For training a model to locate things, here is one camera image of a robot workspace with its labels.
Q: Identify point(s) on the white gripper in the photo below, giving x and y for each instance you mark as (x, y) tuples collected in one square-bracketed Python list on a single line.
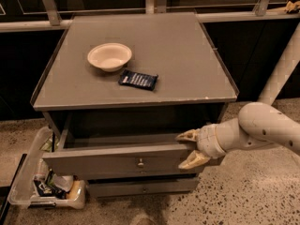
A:
[(208, 141)]

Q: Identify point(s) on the grey top drawer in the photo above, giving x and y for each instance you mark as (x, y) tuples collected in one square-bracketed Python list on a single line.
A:
[(109, 145)]

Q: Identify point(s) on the grey drawer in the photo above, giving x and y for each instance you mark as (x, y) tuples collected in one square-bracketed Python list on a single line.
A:
[(142, 185), (109, 145)]

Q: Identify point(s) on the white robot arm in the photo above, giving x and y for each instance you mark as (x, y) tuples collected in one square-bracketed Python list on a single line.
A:
[(257, 125)]

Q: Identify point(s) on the grey bottom drawer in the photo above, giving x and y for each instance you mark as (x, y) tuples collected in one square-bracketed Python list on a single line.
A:
[(142, 185)]

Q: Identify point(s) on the grey drawer cabinet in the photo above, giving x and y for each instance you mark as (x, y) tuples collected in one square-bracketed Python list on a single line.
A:
[(191, 76)]

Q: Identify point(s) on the dark blue snack packet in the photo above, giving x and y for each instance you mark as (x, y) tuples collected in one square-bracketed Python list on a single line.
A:
[(138, 80)]

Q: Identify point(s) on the white paper bowl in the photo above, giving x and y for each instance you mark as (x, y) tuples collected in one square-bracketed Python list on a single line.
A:
[(109, 57)]

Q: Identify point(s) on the yellow sponge in bin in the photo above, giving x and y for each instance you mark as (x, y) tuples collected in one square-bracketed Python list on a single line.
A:
[(75, 191)]

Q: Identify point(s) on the white cup in bin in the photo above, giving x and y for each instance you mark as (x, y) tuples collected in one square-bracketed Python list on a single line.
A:
[(63, 182)]

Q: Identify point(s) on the blue packet in bin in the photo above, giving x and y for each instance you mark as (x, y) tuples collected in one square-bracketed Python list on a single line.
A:
[(44, 190)]

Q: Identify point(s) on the clear plastic bin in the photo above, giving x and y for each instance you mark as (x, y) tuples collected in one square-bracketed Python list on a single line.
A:
[(35, 168)]

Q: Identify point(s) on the metal railing frame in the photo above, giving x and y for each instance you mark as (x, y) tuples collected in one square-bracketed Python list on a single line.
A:
[(39, 15)]

